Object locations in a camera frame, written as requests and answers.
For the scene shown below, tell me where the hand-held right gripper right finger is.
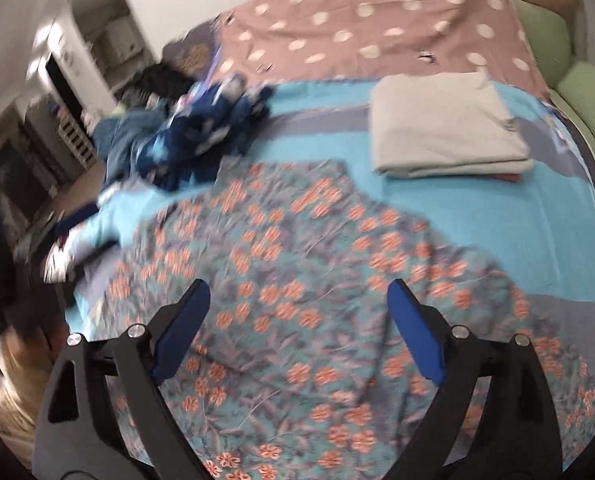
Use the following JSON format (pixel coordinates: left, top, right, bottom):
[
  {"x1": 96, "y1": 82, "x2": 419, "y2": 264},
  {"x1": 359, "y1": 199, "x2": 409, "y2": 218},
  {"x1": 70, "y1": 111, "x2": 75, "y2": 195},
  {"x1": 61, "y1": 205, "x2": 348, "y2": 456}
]
[{"x1": 382, "y1": 279, "x2": 563, "y2": 480}]

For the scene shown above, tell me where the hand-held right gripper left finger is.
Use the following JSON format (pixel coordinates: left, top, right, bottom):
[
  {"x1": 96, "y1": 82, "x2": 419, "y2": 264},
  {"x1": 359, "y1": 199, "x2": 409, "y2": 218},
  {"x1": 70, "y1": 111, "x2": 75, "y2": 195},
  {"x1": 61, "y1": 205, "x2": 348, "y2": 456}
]
[{"x1": 32, "y1": 277, "x2": 213, "y2": 480}]

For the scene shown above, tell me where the teal floral garment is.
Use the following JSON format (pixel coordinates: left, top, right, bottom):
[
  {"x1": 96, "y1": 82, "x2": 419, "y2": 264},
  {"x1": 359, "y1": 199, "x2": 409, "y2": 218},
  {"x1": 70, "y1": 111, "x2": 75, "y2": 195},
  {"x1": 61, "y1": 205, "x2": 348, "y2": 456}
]
[{"x1": 77, "y1": 160, "x2": 595, "y2": 480}]

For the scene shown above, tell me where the light blue garment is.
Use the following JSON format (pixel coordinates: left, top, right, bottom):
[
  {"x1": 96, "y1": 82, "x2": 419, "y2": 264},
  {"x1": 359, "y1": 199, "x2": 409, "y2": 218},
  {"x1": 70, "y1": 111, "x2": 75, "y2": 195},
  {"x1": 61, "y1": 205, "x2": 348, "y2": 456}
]
[{"x1": 44, "y1": 192, "x2": 148, "y2": 283}]

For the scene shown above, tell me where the blue patterned garment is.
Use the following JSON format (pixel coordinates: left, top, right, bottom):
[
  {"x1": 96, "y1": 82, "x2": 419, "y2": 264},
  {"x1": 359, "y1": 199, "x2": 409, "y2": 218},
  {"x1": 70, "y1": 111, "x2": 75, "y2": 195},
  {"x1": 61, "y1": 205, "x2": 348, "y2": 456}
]
[{"x1": 137, "y1": 74, "x2": 278, "y2": 191}]

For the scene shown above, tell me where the blue denim garment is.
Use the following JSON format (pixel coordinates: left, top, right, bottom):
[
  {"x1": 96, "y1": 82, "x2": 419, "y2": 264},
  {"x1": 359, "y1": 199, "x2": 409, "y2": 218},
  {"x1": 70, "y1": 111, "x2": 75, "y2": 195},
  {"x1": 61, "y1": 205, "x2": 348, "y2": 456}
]
[{"x1": 92, "y1": 110, "x2": 178, "y2": 181}]

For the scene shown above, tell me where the folded light grey cloth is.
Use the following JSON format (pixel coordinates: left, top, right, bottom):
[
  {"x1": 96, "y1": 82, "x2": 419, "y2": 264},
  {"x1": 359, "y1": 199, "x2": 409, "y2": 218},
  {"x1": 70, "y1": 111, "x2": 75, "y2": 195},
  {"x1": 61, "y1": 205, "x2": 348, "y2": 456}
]
[{"x1": 370, "y1": 72, "x2": 535, "y2": 178}]

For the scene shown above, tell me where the white slatted crate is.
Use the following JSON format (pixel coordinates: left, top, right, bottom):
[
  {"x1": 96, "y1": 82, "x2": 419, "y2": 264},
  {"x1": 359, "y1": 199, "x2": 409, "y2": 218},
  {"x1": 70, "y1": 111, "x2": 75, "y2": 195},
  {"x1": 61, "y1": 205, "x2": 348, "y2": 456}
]
[{"x1": 60, "y1": 110, "x2": 98, "y2": 168}]

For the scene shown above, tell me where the dark wooden cabinet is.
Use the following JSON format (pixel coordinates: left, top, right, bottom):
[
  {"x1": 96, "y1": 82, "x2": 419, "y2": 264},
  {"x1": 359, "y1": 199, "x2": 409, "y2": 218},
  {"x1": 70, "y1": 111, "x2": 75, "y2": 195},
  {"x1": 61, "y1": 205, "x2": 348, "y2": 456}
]
[{"x1": 0, "y1": 105, "x2": 78, "y2": 221}]

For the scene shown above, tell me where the black garment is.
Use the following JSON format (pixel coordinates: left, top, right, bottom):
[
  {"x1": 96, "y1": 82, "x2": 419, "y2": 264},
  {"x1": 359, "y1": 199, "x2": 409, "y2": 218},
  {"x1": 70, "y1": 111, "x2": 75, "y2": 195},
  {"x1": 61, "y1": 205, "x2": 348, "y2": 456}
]
[{"x1": 127, "y1": 62, "x2": 198, "y2": 106}]

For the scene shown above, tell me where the purple cushion with gold print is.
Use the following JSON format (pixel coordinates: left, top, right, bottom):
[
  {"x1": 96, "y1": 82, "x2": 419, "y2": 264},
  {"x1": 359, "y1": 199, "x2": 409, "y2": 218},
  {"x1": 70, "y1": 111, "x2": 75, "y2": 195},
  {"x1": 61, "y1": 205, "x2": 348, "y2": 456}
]
[{"x1": 162, "y1": 25, "x2": 220, "y2": 78}]

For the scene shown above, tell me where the green pillow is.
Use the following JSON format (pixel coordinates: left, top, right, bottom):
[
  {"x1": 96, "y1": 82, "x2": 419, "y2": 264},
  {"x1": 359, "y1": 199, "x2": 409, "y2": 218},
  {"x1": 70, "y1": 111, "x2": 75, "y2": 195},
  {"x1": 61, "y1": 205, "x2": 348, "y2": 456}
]
[
  {"x1": 557, "y1": 62, "x2": 595, "y2": 186},
  {"x1": 515, "y1": 0, "x2": 573, "y2": 88}
]

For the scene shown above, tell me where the pink dotted bedsheet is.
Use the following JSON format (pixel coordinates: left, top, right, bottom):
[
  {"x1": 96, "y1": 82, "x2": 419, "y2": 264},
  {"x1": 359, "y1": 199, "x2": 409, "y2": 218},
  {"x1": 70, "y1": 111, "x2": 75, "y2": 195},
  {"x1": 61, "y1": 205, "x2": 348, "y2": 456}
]
[{"x1": 212, "y1": 0, "x2": 553, "y2": 101}]

